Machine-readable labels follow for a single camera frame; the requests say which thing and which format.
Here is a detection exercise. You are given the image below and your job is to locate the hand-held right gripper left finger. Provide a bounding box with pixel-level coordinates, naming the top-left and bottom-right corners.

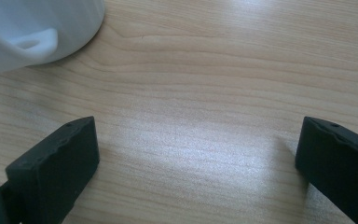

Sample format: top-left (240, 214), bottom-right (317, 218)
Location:
top-left (5, 116), bottom-right (101, 224)

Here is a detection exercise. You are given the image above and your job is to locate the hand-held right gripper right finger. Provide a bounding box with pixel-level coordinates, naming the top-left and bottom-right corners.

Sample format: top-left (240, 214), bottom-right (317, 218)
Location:
top-left (295, 116), bottom-right (358, 224)

